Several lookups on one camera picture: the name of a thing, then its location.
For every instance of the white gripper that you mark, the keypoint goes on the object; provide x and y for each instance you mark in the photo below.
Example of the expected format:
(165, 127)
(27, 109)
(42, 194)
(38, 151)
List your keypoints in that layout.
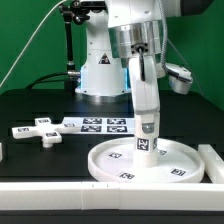
(145, 97)

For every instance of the white round table top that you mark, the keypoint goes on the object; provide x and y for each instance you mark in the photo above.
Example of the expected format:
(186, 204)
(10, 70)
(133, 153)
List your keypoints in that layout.
(171, 162)

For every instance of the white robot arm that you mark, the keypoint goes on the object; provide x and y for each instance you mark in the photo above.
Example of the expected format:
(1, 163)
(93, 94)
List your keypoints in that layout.
(138, 36)

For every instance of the white marker tag sheet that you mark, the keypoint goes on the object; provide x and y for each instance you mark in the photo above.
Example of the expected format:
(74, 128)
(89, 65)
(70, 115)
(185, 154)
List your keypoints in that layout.
(102, 125)

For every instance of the white cross-shaped table base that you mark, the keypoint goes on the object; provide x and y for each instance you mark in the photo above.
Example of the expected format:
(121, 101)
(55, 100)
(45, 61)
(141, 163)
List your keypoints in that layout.
(49, 133)

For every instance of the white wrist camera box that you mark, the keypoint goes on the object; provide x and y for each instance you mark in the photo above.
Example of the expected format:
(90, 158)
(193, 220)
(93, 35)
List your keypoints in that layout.
(180, 78)

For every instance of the white right fence rail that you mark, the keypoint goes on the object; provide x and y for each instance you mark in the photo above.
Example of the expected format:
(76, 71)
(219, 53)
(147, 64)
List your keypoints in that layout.
(214, 164)

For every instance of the white fence rail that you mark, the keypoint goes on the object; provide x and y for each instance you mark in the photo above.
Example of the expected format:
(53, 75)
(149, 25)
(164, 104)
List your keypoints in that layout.
(118, 196)
(214, 164)

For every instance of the white front fence rail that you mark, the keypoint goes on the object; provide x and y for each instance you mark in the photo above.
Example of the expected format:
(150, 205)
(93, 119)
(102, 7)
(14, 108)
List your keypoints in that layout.
(118, 196)

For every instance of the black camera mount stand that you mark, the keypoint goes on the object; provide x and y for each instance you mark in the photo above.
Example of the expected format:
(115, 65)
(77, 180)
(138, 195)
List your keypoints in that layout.
(93, 77)

